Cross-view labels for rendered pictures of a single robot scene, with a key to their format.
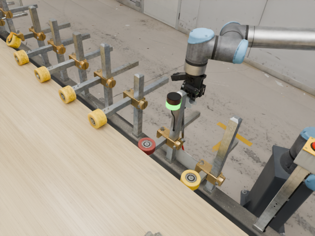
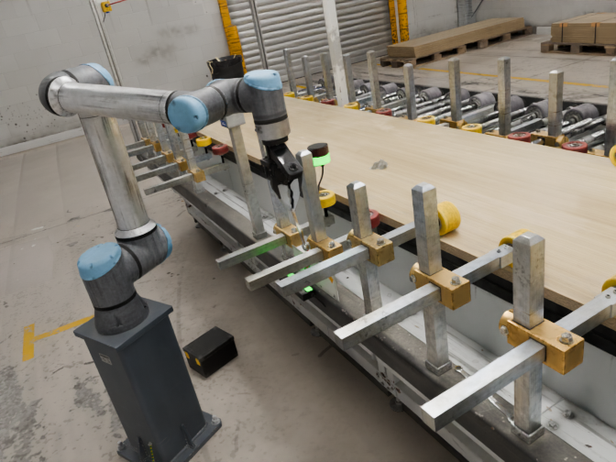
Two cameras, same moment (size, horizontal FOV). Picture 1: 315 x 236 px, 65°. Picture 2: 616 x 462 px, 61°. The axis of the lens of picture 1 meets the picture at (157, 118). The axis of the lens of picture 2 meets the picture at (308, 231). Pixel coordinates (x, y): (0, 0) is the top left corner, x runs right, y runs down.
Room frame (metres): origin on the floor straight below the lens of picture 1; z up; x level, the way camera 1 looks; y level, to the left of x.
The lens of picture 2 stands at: (2.12, 0.50, 1.57)
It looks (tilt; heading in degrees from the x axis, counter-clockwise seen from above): 25 degrees down; 206
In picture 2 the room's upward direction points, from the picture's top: 11 degrees counter-clockwise
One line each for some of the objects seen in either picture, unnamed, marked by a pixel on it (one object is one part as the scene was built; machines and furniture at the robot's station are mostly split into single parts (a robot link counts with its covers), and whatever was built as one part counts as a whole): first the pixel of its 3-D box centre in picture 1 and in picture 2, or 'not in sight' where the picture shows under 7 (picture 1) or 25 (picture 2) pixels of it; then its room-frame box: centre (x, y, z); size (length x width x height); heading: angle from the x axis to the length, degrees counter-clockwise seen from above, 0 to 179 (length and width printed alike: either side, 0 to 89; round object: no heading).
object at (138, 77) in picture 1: (138, 112); (368, 267); (1.00, 0.11, 0.87); 0.04 x 0.04 x 0.48; 51
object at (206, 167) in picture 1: (210, 173); (288, 233); (0.70, -0.26, 0.81); 0.14 x 0.06 x 0.05; 51
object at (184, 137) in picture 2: not in sight; (188, 152); (0.05, -1.06, 0.91); 0.04 x 0.04 x 0.48; 51
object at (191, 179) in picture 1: (189, 184); (324, 208); (0.59, -0.16, 0.85); 0.08 x 0.08 x 0.11
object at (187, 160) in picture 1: (178, 154); (313, 271); (0.84, -0.13, 0.75); 0.26 x 0.01 x 0.10; 51
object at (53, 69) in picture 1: (79, 59); (541, 346); (1.35, 0.51, 0.95); 0.50 x 0.04 x 0.04; 141
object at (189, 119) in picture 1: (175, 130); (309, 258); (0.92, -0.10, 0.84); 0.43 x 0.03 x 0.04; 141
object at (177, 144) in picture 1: (169, 138); (324, 247); (0.85, -0.07, 0.85); 0.14 x 0.06 x 0.05; 51
